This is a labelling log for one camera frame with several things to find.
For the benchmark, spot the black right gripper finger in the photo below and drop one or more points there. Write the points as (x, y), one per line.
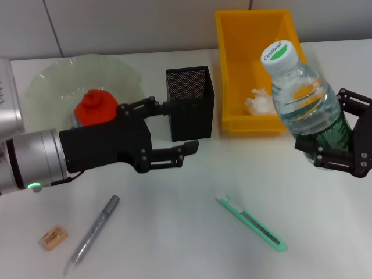
(331, 160)
(357, 100)

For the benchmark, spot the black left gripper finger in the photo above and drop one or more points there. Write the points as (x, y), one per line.
(168, 157)
(151, 107)

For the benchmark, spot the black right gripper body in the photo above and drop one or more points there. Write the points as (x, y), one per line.
(364, 145)

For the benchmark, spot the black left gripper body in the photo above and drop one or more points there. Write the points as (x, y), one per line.
(107, 142)

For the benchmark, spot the red-orange toy orange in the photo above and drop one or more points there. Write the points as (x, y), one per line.
(96, 109)

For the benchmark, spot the clear water bottle green label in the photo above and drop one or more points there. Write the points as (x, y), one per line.
(302, 96)

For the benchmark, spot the white paper ball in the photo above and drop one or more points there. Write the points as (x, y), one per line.
(258, 103)

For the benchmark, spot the black mesh pen holder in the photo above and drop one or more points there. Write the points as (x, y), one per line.
(191, 116)

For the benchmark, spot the pale green glass fruit plate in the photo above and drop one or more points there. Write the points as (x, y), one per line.
(49, 87)

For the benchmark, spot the silver clear pen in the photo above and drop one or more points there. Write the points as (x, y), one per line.
(90, 235)

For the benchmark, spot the mint green utility knife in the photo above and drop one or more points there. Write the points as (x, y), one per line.
(255, 229)

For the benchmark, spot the tan eraser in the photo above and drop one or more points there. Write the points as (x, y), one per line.
(53, 236)

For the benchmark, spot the yellow plastic bin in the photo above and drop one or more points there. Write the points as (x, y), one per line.
(241, 72)

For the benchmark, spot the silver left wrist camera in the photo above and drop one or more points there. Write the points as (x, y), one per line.
(8, 96)

